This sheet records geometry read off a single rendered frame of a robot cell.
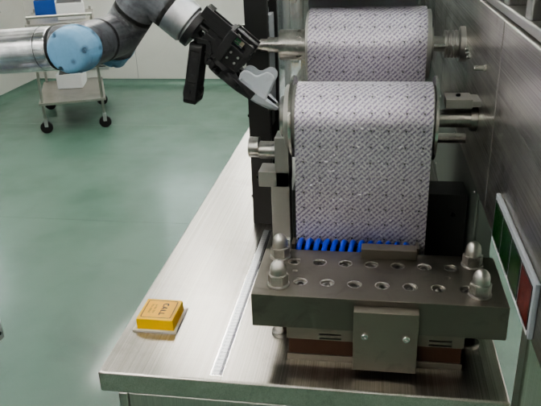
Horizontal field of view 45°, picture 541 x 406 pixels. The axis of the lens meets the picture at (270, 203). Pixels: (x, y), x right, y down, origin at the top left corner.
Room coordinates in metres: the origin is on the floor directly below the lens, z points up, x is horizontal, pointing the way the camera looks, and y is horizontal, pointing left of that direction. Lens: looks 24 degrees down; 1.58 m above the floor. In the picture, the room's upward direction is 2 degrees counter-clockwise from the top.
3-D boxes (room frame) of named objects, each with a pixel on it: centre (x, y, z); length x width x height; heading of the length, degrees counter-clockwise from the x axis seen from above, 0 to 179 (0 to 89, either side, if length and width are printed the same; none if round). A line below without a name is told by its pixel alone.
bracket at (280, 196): (1.19, -0.01, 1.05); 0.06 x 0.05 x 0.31; 80
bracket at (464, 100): (1.10, -0.34, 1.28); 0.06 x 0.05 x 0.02; 80
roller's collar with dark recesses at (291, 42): (1.39, -0.06, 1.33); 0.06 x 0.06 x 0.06; 80
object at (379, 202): (1.06, -0.16, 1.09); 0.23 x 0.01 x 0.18; 80
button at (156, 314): (1.03, 0.21, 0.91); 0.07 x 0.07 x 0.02; 80
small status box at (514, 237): (0.71, -0.30, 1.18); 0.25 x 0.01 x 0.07; 170
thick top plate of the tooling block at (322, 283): (0.94, -0.17, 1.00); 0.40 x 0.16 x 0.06; 80
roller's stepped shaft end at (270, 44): (1.40, 0.00, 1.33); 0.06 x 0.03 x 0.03; 80
